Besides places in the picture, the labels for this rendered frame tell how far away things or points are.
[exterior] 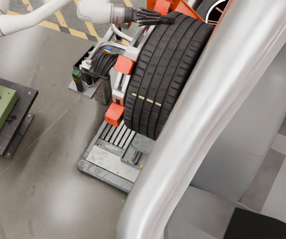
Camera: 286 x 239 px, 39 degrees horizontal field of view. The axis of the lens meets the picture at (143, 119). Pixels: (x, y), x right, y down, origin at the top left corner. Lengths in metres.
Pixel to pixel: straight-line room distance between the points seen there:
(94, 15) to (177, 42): 0.39
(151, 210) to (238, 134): 0.68
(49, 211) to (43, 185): 0.19
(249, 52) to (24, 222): 2.05
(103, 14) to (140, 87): 0.36
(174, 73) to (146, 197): 0.88
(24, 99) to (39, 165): 0.47
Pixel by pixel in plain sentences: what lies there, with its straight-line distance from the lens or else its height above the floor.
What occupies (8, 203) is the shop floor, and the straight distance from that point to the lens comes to 2.87.
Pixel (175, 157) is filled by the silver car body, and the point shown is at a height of 1.68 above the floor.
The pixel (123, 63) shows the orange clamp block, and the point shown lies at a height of 1.15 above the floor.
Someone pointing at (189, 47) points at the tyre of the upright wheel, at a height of 1.18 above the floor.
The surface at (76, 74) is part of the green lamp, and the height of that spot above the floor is 0.66.
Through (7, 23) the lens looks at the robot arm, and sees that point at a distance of 2.03.
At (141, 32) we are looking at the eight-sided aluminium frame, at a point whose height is 1.12.
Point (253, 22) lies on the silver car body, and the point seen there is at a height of 1.78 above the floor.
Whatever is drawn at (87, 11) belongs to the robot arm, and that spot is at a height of 1.26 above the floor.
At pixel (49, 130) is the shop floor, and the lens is 2.98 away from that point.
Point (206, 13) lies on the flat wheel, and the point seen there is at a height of 0.50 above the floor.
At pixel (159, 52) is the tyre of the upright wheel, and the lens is 1.82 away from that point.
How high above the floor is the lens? 2.65
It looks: 64 degrees down
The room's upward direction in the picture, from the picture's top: 1 degrees clockwise
